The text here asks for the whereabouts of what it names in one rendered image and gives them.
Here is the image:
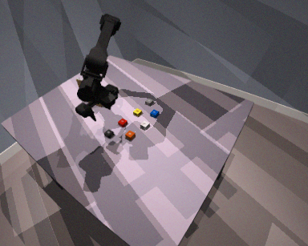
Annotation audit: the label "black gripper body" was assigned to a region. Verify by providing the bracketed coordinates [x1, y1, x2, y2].
[75, 84, 119, 118]

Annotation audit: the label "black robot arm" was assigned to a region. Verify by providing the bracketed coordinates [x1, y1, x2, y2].
[77, 14, 121, 109]

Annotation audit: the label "blue block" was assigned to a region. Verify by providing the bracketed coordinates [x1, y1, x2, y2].
[150, 110, 160, 118]

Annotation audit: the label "yellow digit block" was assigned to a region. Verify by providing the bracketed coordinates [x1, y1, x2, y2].
[133, 108, 142, 117]

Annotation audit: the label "red block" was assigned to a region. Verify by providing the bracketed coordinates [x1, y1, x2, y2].
[118, 119, 128, 127]

